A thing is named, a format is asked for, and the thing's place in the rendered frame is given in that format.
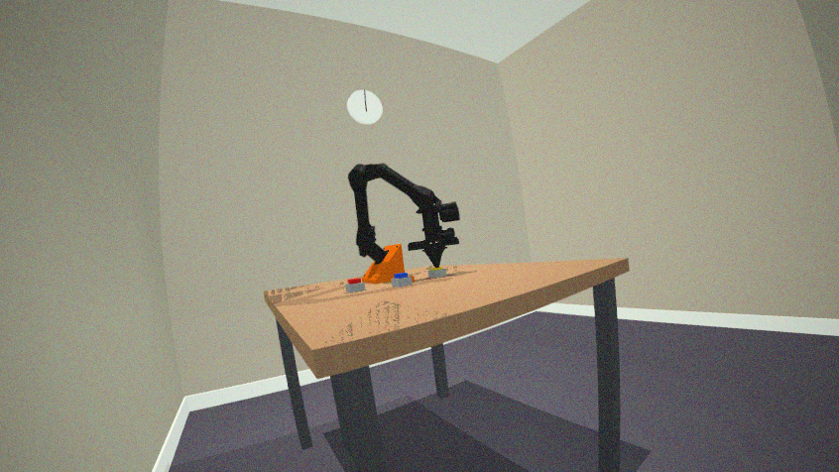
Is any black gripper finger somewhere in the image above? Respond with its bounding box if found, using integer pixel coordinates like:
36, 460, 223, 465
436, 247, 447, 268
422, 248, 437, 268

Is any blue button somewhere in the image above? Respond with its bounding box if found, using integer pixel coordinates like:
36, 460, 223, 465
391, 273, 413, 288

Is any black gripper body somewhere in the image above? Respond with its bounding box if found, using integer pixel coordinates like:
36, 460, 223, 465
408, 223, 459, 251

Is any red button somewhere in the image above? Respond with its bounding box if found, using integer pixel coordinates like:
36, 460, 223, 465
345, 278, 366, 294

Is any yellow button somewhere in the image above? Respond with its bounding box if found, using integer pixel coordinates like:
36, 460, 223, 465
427, 267, 447, 278

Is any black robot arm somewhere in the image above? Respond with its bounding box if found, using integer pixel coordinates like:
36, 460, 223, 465
348, 163, 460, 265

